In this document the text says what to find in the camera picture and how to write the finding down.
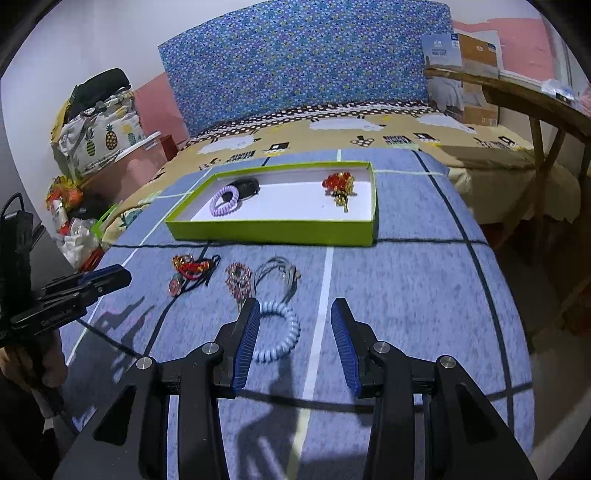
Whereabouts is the green shallow cardboard box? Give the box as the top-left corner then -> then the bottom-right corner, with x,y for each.
165,161 -> 377,247

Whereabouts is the pink rhinestone hair clip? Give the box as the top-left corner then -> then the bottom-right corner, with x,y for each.
225,262 -> 252,309

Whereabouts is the red gold knot ornament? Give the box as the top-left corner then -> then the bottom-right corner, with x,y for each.
172,255 -> 213,281

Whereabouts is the black cord round charm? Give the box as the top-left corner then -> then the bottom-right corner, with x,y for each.
167,255 -> 221,297

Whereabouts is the person left hand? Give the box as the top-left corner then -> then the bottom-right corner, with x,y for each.
1,330 -> 68,392

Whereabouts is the black clothing pile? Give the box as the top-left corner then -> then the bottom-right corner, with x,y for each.
65,68 -> 131,122

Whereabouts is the red bead hair clip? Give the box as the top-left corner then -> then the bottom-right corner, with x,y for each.
322,171 -> 356,213

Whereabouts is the grey hair ties bundle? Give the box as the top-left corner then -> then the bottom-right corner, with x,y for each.
250,256 -> 303,303

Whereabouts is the blue patterned headboard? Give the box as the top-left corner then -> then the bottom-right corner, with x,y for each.
158,1 -> 453,135

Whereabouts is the pink storage box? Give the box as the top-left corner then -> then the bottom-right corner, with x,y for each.
80,131 -> 168,204

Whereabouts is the purple spiral hair tie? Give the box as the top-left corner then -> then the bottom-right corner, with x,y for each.
208,184 -> 242,218

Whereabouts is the light blue spiral hair tie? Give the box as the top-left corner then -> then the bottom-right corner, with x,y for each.
250,300 -> 302,364

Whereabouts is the black wristband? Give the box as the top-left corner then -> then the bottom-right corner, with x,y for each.
229,177 -> 260,200

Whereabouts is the blue grid bedspread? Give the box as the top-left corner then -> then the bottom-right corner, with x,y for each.
61,150 -> 535,479

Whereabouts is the white plastic bag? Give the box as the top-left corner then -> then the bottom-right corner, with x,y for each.
58,218 -> 100,270

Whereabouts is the wooden table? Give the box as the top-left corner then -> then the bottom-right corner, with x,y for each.
425,66 -> 590,250

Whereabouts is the tan cartoon bed sheet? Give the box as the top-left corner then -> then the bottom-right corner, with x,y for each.
101,102 -> 583,245

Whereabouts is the cardboard box with picture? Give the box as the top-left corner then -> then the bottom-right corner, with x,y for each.
420,32 -> 502,128

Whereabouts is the pineapple print bag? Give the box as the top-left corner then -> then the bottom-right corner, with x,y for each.
50,90 -> 145,183

